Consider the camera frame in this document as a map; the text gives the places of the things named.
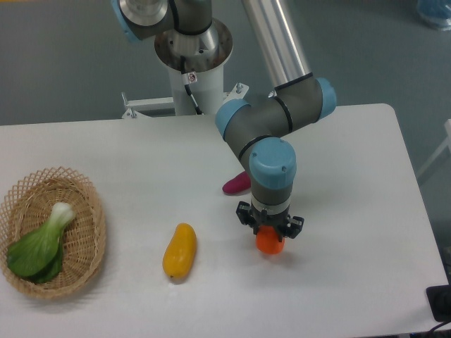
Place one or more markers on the green bok choy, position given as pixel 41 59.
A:
pixel 38 255

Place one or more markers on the orange fruit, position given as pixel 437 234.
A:
pixel 267 240

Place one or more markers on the yellow mango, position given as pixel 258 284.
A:
pixel 180 252

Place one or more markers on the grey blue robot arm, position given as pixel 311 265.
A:
pixel 254 134

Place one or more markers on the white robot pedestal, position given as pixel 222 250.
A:
pixel 195 66

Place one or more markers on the blue object top right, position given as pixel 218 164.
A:
pixel 435 13

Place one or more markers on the black device at edge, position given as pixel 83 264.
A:
pixel 439 302

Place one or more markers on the white frame right edge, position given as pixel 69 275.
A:
pixel 436 159

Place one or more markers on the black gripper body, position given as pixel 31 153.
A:
pixel 278 221

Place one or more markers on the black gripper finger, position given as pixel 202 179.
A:
pixel 246 214
pixel 289 227

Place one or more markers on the woven wicker basket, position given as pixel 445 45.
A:
pixel 28 204

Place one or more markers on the purple sweet potato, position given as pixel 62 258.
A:
pixel 238 184

